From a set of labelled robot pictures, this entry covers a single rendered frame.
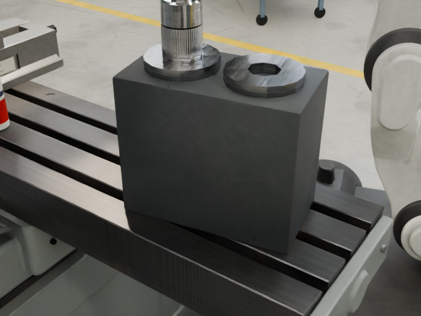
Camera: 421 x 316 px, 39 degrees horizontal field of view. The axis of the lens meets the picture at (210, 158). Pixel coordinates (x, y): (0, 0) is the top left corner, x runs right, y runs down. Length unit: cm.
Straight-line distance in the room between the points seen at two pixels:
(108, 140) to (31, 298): 28
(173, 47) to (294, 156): 18
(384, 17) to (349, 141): 186
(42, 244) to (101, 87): 249
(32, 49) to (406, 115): 68
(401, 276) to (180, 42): 81
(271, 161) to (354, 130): 236
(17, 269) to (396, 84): 68
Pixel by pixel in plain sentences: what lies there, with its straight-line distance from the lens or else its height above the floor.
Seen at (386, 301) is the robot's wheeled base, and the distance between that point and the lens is 125.
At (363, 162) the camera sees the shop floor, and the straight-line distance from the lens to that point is 275.
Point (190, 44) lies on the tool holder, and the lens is 67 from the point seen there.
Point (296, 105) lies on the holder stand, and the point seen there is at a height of 115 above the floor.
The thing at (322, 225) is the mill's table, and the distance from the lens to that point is 76.
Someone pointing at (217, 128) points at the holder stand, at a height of 112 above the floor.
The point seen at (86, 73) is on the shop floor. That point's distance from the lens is 357.
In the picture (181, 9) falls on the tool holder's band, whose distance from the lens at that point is 65.
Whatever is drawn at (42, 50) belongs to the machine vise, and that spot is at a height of 101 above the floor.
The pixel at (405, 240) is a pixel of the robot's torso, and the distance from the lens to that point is 124.
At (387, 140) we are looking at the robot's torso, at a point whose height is 88.
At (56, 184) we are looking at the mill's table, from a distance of 84.
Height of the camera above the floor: 143
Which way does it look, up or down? 32 degrees down
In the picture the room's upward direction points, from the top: straight up
